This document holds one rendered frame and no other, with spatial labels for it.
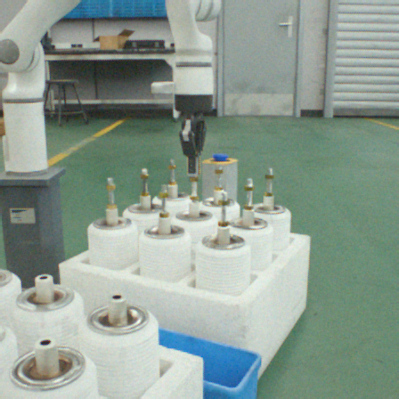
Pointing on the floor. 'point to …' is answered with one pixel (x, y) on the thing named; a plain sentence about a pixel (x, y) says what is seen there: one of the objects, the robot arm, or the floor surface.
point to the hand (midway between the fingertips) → (193, 166)
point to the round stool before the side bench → (64, 100)
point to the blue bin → (218, 365)
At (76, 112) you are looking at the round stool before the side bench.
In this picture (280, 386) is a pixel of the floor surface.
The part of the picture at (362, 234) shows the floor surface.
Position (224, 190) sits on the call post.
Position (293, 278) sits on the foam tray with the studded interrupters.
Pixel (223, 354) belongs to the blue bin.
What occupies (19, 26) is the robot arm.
